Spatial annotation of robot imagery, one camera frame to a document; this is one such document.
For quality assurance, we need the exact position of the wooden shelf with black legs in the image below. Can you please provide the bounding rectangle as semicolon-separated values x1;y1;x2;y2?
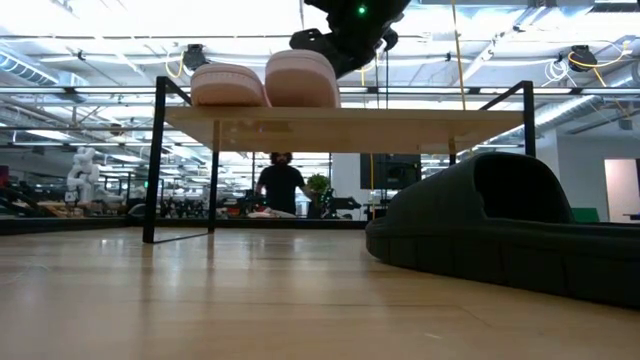
142;75;537;245

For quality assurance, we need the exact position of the black wall screen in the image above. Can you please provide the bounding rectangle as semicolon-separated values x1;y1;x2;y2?
359;153;423;191

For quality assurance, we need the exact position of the green box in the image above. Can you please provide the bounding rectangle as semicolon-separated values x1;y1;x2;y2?
572;207;601;224

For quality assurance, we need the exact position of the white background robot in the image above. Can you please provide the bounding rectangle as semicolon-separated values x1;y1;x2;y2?
66;146;101;206

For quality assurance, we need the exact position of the pink slide sandal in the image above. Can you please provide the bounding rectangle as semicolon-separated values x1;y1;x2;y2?
264;49;342;109
190;63;269;108

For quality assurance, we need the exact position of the green background plant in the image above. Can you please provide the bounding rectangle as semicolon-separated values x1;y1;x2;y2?
305;173;331;197

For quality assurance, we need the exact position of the black slide sandal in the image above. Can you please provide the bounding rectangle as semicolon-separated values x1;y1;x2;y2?
364;152;640;309

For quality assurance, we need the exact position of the person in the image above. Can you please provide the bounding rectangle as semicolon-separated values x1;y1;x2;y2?
254;152;314;217

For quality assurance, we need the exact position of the black metal table frame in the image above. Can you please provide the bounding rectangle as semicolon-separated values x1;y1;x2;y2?
0;215;369;236

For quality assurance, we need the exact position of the yellow cable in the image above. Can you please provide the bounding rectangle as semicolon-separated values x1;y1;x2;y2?
449;0;469;111

